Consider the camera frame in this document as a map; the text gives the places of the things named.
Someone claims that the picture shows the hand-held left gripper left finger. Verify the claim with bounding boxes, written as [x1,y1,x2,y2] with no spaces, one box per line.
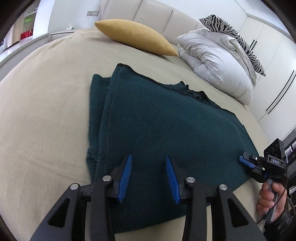
[30,154,133,241]

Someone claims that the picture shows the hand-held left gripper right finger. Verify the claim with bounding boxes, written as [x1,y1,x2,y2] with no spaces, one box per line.
[166,156,266,241]

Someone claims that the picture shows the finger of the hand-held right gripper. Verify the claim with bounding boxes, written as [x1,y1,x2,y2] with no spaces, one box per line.
[242,152,261,163]
[239,156,257,170]

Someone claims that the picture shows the bed with beige sheet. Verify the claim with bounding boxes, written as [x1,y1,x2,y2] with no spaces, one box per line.
[0,25,270,241]

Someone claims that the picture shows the white nightstand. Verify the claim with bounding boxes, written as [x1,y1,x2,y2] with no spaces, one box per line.
[50,30,77,42]

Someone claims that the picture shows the white wardrobe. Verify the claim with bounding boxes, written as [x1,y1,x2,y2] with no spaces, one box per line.
[238,14,296,130]

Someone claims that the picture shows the zebra print pillow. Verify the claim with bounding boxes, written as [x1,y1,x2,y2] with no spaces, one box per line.
[199,14,266,76]

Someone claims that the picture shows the beige padded headboard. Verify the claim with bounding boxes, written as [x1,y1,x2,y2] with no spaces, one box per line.
[99,0,208,44]

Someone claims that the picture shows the white wall shelf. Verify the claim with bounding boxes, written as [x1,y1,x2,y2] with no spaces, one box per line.
[9,0,50,47]

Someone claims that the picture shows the dark green sweater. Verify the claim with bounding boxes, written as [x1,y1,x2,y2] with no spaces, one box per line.
[86,63,260,234]

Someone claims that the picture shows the person's right hand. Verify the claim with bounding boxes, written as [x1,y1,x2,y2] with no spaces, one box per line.
[257,182,287,217]

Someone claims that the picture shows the dark storage rack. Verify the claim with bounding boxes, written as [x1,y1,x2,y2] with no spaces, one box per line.
[281,125,296,164]

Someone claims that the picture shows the yellow pillow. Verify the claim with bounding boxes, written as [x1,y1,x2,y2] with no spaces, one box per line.
[94,19,180,57]

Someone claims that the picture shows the white folded duvet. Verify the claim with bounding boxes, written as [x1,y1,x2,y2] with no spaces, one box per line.
[177,28,258,105]

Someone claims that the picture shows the person's right forearm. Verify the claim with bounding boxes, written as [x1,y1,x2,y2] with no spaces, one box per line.
[264,207,296,241]

